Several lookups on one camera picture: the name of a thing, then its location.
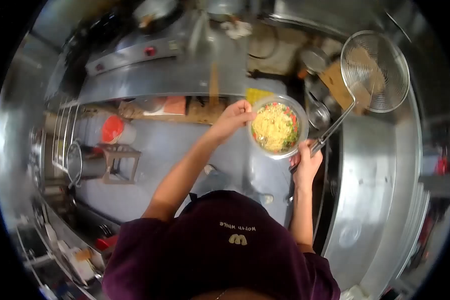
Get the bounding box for person's left hand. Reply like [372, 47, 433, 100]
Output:
[211, 99, 257, 145]

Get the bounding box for person's right hand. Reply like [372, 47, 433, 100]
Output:
[289, 139, 324, 188]

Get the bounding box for person's left fingers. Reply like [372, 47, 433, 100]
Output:
[227, 99, 253, 113]

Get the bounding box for person's right fingers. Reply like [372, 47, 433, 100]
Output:
[302, 139, 324, 164]

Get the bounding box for clear plastic bowl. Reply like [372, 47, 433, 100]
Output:
[247, 94, 310, 160]

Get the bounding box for wire mesh skimmer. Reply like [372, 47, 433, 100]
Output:
[289, 30, 411, 174]

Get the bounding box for yellow cloth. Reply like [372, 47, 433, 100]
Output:
[245, 88, 275, 106]

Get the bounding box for noodles with vegetables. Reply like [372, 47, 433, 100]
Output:
[251, 102, 300, 153]

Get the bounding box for brown cardboard piece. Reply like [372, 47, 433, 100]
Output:
[318, 47, 387, 115]

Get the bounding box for large stainless steel counter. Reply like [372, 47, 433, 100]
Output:
[322, 88, 424, 297]

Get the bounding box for low wooden shelf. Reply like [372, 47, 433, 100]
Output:
[117, 95, 227, 125]

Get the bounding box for stainless steel stove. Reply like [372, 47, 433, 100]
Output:
[77, 7, 248, 106]

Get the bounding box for person's body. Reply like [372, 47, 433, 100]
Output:
[102, 190, 341, 300]

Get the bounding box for dark wok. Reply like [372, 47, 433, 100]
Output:
[132, 0, 185, 34]

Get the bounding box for red lidded container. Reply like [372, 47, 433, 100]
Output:
[100, 115, 137, 145]

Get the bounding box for small wooden stool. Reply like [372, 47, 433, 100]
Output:
[100, 143, 142, 185]

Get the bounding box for steel pot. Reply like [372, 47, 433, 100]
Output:
[65, 140, 106, 188]

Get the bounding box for cluttered steel shelf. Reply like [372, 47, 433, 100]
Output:
[15, 195, 121, 300]

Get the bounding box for metal wire rack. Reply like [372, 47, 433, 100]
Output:
[51, 101, 82, 174]

